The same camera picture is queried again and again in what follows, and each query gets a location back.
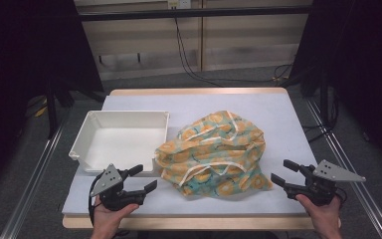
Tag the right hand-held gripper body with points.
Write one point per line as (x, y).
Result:
(321, 189)

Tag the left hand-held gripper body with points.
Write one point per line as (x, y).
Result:
(111, 186)

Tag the orange and teal patterned cloth bag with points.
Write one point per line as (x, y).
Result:
(212, 152)

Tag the person's right hand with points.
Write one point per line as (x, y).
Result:
(326, 215)

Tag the person's left hand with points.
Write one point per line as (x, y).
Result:
(109, 220)

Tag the white plastic tray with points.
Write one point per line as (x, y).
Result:
(122, 146)

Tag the black metal stand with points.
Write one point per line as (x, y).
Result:
(323, 96)

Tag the pale blue table mat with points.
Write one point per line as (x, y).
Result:
(219, 103)

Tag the black tripod stand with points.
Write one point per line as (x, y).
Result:
(51, 109)

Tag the wooden table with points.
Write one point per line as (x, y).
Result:
(195, 90)

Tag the yellow floor tape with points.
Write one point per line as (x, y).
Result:
(41, 112)

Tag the dark curtain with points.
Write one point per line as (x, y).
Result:
(364, 66)
(20, 59)

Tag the black horizontal bar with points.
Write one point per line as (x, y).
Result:
(192, 13)

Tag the metal floor rail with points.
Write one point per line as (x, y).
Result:
(30, 189)
(354, 179)

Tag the white wall outlet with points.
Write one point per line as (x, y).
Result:
(179, 4)

